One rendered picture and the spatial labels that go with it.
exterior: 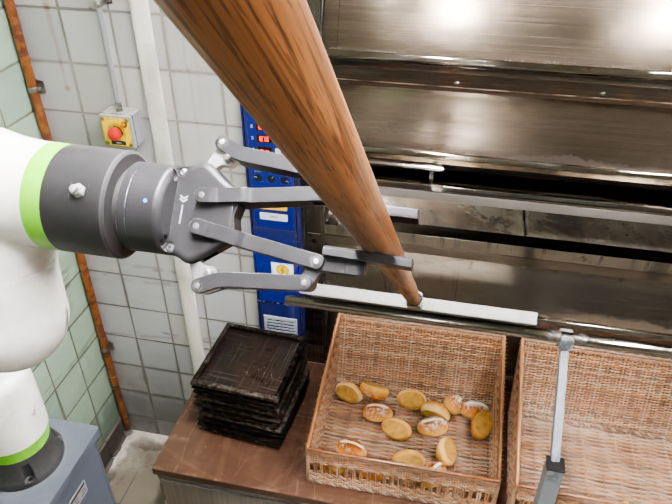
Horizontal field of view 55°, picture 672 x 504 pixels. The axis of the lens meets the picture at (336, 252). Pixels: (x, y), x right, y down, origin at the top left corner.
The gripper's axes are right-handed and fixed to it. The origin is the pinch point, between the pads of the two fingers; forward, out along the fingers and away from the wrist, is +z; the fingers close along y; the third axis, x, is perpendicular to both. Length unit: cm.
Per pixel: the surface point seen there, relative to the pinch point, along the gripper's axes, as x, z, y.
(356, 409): -168, -16, 35
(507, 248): -144, 24, -21
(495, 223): -151, 20, -29
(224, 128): -125, -61, -43
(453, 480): -138, 17, 46
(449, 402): -164, 14, 28
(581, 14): -101, 31, -73
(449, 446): -154, 15, 40
